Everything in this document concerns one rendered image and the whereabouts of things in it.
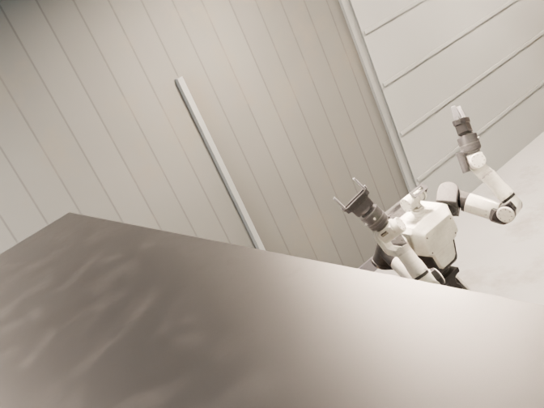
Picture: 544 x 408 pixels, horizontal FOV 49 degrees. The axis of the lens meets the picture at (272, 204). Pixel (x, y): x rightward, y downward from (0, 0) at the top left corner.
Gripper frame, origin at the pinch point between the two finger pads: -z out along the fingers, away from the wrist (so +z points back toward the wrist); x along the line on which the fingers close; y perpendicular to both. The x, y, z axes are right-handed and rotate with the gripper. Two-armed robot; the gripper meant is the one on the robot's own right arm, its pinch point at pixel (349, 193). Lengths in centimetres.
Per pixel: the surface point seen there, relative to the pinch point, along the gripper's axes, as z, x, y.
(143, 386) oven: -40, -37, 145
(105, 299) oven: -50, -48, 107
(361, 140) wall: 45, 25, -258
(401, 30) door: 9, 113, -286
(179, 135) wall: -65, -60, -175
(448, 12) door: 32, 157, -317
